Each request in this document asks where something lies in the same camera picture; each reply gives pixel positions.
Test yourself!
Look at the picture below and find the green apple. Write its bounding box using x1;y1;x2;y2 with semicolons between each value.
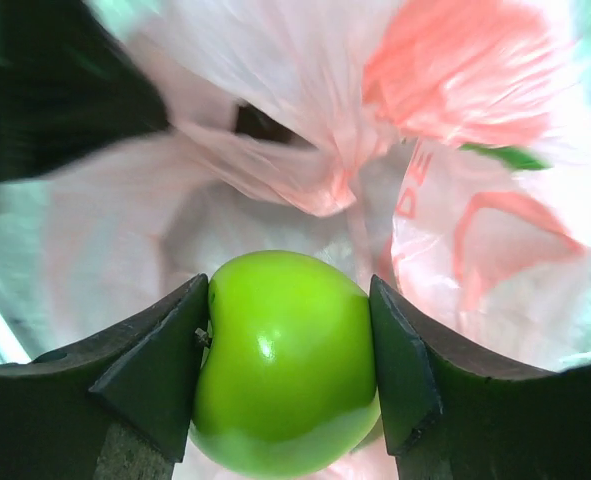
190;251;379;479

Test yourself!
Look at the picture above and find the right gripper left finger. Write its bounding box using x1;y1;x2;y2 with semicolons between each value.
0;274;208;479

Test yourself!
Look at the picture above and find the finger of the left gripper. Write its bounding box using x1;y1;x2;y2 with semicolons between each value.
0;1;169;183

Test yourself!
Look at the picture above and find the pink plastic bag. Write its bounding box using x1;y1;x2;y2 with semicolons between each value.
0;0;591;480

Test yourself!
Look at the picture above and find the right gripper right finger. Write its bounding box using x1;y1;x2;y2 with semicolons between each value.
369;277;591;480

